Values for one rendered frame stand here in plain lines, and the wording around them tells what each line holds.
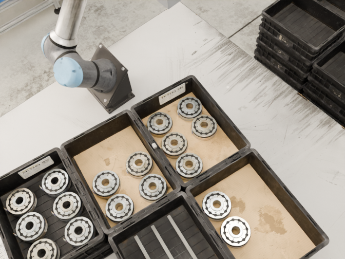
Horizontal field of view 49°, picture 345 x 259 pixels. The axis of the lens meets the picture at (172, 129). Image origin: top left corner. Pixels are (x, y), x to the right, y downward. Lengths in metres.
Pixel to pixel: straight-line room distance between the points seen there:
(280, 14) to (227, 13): 0.77
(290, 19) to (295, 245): 1.46
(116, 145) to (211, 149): 0.38
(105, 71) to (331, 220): 1.09
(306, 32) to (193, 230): 1.45
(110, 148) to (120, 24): 1.75
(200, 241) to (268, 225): 0.24
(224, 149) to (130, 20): 1.87
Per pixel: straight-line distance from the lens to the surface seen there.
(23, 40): 3.26
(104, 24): 3.15
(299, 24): 2.42
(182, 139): 1.46
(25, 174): 1.52
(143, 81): 1.83
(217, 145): 1.48
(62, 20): 1.57
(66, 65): 1.55
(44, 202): 1.50
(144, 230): 1.38
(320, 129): 1.75
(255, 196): 1.42
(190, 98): 1.56
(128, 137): 1.52
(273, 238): 1.38
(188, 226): 1.37
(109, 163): 1.49
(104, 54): 1.72
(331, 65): 2.41
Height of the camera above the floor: 2.15
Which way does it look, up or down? 60 degrees down
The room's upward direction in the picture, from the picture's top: 7 degrees counter-clockwise
